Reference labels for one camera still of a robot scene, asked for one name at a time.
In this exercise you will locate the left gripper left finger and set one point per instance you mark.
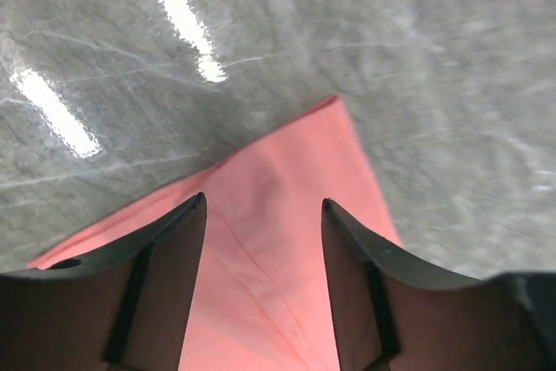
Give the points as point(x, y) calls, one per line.
point(123, 306)

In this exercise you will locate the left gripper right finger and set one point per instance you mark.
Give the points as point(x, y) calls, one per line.
point(392, 310)

